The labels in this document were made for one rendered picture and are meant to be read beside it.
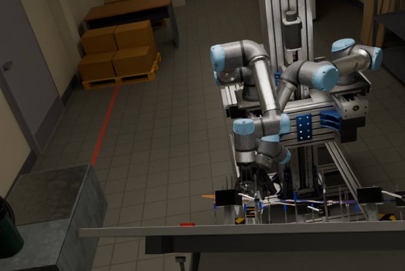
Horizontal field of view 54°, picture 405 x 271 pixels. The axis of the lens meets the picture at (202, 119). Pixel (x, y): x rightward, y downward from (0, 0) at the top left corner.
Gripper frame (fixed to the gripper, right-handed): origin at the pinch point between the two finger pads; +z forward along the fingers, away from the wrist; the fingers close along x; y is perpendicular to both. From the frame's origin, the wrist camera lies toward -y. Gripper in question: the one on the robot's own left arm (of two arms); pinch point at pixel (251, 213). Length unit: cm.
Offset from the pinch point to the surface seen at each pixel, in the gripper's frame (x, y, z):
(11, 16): -340, 97, -123
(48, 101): -374, 20, -60
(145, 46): -386, -72, -189
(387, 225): 83, 42, -2
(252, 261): -6.0, -14.5, 18.5
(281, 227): 69, 54, 5
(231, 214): 49, 51, 5
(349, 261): 23.4, -38.8, 5.1
